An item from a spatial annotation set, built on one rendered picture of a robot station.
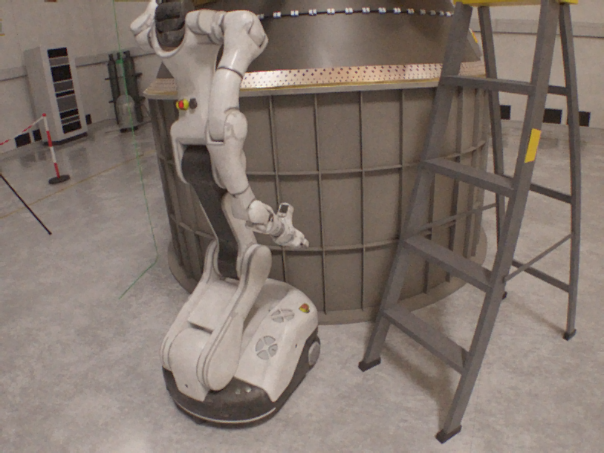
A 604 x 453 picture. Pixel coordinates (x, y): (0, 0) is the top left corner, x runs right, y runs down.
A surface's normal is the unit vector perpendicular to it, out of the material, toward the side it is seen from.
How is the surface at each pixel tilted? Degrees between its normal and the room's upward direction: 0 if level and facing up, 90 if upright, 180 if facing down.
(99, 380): 0
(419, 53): 62
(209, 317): 23
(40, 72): 90
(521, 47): 90
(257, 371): 38
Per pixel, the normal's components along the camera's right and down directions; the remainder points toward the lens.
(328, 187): -0.04, 0.44
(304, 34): -0.11, -0.04
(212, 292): -0.25, -0.67
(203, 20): 0.87, 0.15
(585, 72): -0.40, 0.42
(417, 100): 0.38, 0.37
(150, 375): -0.07, -0.90
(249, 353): -0.36, -0.46
